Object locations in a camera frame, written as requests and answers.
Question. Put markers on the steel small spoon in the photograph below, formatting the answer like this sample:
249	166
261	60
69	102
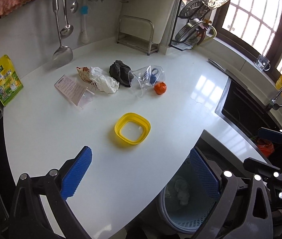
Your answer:
74	7

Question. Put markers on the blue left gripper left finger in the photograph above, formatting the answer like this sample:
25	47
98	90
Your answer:
76	170

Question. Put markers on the orange mandarin peel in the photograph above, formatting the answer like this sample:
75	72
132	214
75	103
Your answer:
160	88

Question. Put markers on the blue white bottle brush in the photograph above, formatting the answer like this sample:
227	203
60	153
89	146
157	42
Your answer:
83	32

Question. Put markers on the pink paper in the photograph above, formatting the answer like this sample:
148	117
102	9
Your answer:
76	93

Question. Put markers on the red plastic bag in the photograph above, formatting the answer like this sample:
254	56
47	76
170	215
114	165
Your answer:
265	146

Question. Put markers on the dark grey rag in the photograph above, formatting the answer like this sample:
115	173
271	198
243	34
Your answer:
121	73

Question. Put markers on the steel steamer tray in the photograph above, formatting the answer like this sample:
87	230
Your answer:
208	1

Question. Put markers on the steel ladle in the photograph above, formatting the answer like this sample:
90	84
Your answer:
67	30

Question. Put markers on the black kitchen sink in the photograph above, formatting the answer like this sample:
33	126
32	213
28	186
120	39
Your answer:
246	114

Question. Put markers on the yellow green seasoning pouch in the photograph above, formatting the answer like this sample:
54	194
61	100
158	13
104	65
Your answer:
10	83

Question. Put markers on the clear plastic cup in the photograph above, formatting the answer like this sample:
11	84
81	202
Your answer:
146	78

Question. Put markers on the red white snack wrapper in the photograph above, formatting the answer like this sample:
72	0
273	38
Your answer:
84	74

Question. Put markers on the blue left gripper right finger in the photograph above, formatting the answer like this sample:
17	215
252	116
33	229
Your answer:
206	176

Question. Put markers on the black dish rack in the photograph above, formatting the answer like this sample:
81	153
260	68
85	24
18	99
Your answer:
203	34

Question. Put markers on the clear glass mug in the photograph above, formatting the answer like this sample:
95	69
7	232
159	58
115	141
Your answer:
262	63

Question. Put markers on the blue perforated trash basket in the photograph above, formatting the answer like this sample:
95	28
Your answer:
185	219

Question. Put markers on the steel cutting board rack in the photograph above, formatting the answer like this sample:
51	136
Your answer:
146	46

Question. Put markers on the white cutting board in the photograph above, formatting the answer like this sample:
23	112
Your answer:
157	11

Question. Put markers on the steel colander pot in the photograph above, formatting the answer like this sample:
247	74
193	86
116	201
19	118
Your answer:
187	30

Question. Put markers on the white paper towel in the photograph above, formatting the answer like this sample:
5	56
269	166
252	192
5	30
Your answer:
103	81

